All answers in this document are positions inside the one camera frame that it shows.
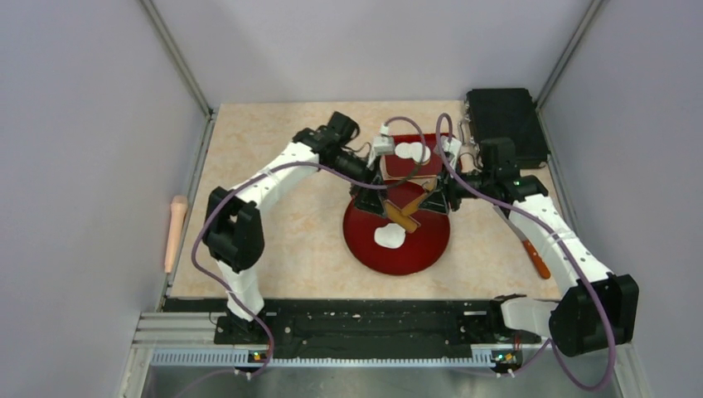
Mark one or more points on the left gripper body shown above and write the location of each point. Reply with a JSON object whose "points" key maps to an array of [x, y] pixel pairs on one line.
{"points": [[351, 165]]}

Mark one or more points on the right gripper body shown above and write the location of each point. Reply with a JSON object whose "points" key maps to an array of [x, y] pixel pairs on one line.
{"points": [[457, 191]]}

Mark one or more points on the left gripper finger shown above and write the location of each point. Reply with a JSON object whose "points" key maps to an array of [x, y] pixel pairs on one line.
{"points": [[369, 200], [384, 178]]}

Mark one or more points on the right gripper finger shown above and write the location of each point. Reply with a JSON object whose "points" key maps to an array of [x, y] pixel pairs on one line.
{"points": [[436, 201], [434, 178]]}

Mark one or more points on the wooden roller tool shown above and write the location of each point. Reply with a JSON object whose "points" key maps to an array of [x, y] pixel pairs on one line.
{"points": [[403, 215]]}

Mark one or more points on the round red tray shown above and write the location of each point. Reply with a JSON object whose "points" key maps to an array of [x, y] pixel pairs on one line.
{"points": [[421, 249]]}

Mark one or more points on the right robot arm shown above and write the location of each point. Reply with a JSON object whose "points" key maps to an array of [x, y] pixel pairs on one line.
{"points": [[597, 308]]}

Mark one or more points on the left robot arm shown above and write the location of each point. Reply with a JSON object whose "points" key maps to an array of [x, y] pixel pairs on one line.
{"points": [[233, 231]]}

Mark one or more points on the white dough ball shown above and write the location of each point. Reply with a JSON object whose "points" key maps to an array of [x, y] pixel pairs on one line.
{"points": [[391, 236]]}

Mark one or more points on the rectangular red tray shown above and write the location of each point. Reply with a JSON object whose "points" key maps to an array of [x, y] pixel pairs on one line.
{"points": [[397, 167]]}

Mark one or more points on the left white wrapper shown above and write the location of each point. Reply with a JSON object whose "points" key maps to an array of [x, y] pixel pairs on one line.
{"points": [[405, 150]]}

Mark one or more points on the black case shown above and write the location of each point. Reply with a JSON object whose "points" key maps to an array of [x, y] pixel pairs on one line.
{"points": [[508, 113]]}

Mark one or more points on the beige wooden rolling pin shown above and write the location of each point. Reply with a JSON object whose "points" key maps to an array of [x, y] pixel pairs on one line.
{"points": [[178, 210]]}

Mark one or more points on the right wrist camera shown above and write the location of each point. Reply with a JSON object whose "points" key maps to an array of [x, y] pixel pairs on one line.
{"points": [[450, 147]]}

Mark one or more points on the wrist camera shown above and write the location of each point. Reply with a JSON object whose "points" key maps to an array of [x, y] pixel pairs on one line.
{"points": [[383, 143], [450, 147]]}

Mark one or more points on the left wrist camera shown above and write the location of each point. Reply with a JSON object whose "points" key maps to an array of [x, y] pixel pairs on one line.
{"points": [[383, 143]]}

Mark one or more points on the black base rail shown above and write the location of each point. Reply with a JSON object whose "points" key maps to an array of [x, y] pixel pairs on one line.
{"points": [[359, 329]]}

